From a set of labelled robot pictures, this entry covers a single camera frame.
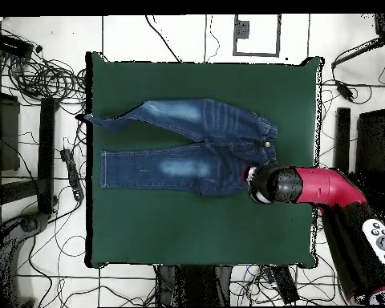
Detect blue denim jeans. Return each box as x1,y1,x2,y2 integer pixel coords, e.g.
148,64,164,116
83,97,279,197

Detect dark green table cloth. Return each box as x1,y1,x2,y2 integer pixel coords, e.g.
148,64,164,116
85,51,325,269

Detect black floor bar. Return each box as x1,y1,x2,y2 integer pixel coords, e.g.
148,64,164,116
270,265,300,305

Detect black power adapter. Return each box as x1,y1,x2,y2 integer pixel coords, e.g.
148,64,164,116
334,79,355,101

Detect black rod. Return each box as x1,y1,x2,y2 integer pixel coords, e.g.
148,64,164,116
330,35,385,70

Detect black power strip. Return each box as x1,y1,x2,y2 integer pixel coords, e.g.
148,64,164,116
59,148,85,202

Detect grey stand foot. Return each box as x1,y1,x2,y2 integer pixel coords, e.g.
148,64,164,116
0,212,51,307

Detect black metal frame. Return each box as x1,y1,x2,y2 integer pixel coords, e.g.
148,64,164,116
334,107,385,180
0,71,58,219

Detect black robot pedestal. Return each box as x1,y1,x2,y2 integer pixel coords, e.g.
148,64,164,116
155,265,234,307

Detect long black cable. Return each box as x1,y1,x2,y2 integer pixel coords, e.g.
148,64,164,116
144,14,183,63

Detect black cable tangle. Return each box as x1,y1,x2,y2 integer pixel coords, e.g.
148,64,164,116
0,47,87,107

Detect black network switch box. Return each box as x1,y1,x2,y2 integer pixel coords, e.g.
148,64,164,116
0,32,34,59

